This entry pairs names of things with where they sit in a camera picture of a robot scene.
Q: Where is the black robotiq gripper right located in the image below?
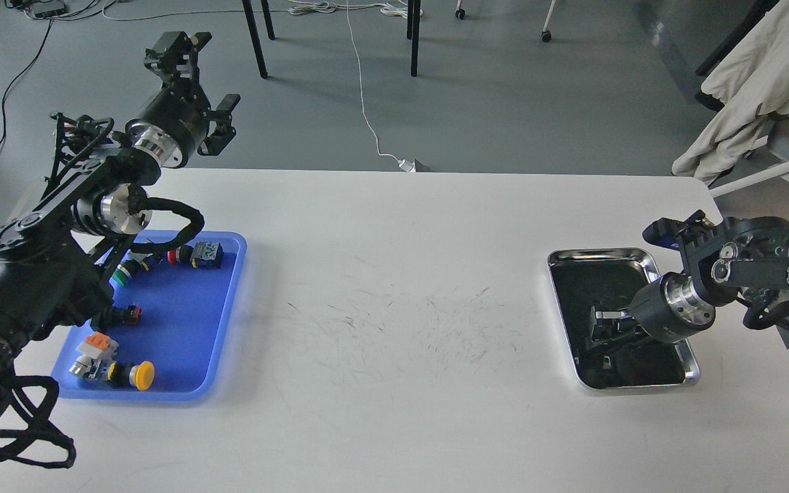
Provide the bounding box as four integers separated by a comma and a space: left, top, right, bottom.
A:
585, 273, 715, 355

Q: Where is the black power strip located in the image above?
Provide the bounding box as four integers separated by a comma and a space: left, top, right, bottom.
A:
25, 1, 68, 20

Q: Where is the beige cloth on chair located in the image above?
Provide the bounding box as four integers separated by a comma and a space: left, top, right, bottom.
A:
671, 1, 789, 185

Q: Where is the black table leg right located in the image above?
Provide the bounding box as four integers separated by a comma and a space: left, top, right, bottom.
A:
406, 0, 421, 77

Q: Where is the black table leg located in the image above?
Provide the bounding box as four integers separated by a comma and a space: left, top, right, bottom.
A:
406, 0, 421, 77
241, 0, 276, 80

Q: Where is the white cable on floor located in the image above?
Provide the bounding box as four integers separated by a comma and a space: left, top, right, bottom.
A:
288, 0, 424, 168

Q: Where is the green push button switch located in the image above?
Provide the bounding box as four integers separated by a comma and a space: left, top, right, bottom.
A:
112, 251, 164, 287

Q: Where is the silver metal tray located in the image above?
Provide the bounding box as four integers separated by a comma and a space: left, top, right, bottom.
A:
548, 249, 701, 394

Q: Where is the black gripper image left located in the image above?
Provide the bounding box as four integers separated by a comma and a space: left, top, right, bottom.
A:
125, 31, 241, 168

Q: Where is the blue plastic tray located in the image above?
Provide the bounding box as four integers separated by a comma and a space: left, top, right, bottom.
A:
51, 231, 248, 402

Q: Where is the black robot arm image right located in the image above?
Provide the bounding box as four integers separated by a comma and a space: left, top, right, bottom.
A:
585, 210, 789, 355

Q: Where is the white power adapter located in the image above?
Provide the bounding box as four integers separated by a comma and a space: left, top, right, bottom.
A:
398, 159, 430, 173

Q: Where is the orange white connector block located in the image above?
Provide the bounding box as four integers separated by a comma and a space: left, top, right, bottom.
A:
69, 331, 119, 381

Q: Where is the black table leg left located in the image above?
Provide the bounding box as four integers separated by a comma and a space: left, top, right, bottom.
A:
241, 0, 276, 80

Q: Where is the yellow push button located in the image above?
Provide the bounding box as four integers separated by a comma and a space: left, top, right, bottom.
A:
105, 361, 155, 391

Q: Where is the red push button switch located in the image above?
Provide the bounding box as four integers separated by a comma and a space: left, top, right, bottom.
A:
164, 241, 225, 269

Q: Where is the black push button switch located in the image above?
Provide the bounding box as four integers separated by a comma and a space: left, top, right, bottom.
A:
112, 305, 142, 325

